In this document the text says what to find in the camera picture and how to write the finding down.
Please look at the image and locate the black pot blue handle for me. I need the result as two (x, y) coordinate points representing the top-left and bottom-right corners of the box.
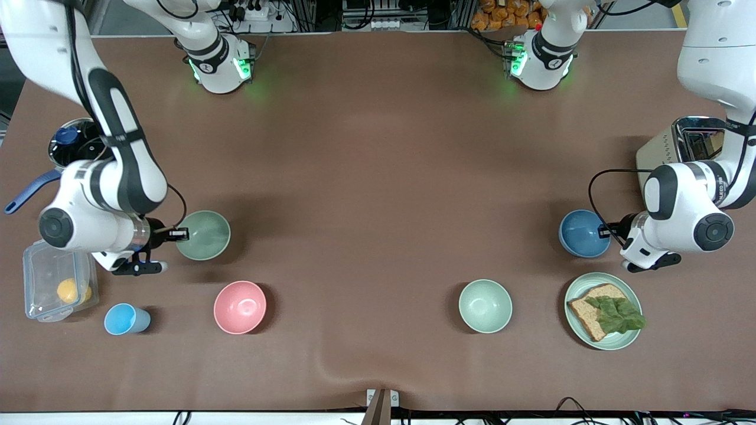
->
(5, 117), (113, 214)

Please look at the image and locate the pale green plate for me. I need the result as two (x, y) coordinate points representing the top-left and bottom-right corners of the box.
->
(564, 272), (643, 351)

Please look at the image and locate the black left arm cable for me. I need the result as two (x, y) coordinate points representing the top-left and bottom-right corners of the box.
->
(588, 169), (656, 246)

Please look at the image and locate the beige chrome toaster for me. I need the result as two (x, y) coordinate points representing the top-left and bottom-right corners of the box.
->
(636, 116), (736, 195)

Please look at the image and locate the white power strip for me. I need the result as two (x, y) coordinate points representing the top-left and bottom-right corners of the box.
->
(233, 3), (296, 33)

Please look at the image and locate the pink bowl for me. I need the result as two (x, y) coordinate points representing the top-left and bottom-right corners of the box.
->
(213, 280), (268, 335)

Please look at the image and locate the blue bowl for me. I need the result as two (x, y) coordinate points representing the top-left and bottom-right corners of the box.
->
(559, 210), (612, 259)

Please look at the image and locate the green lettuce leaf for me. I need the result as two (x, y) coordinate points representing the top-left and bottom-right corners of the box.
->
(585, 295), (647, 335)

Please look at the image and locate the clear plastic container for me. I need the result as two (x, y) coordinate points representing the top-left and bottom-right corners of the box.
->
(22, 233), (100, 323)

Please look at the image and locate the blue cup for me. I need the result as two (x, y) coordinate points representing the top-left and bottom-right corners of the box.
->
(104, 303), (151, 336)

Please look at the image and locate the bag of orange buns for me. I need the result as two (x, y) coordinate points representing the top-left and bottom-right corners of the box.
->
(471, 0), (547, 31)

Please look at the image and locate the pale green bowl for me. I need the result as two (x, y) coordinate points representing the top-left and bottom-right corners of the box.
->
(458, 279), (513, 334)

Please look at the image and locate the metal table edge bracket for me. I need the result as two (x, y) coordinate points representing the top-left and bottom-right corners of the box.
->
(366, 388), (400, 425)

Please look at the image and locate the glass lid blue knob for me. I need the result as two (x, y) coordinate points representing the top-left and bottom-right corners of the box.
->
(48, 118), (107, 169)

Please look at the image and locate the yellow fruit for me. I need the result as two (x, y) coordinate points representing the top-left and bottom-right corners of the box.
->
(57, 277), (93, 305)

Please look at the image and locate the dark green bowl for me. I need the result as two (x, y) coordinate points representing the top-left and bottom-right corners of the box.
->
(175, 210), (232, 261)

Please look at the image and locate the brown bread slice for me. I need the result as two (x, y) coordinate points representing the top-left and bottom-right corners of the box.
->
(567, 283), (628, 342)

